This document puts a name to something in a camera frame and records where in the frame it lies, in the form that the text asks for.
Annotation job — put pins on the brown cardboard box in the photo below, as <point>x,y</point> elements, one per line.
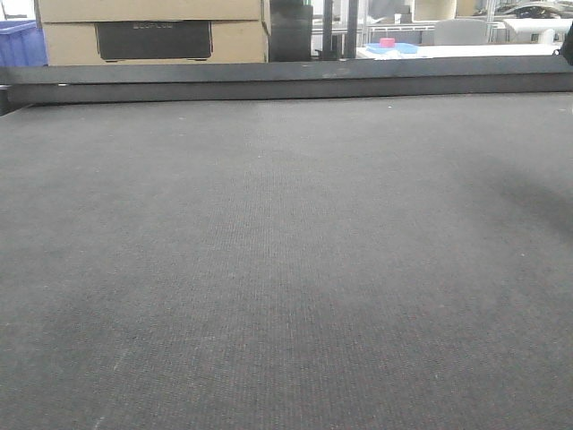
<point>155,32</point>

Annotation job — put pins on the light blue tray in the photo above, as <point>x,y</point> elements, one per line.
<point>401,48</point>

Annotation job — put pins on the pink block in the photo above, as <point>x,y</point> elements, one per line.
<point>387,42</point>

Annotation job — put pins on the beige bin on table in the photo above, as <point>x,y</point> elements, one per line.
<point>433,10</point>

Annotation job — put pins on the distant grey chair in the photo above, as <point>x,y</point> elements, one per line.
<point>460,32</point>

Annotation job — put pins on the blue plastic crate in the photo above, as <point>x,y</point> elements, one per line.
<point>22,44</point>

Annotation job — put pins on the black upright post left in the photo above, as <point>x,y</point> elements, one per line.
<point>327,19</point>

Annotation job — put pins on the black upright post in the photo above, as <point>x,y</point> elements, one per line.
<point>327,19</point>
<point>351,29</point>

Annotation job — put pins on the black upright post right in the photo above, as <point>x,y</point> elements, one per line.
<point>351,29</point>

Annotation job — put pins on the black conveyor side rail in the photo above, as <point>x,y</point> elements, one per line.
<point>362,78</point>

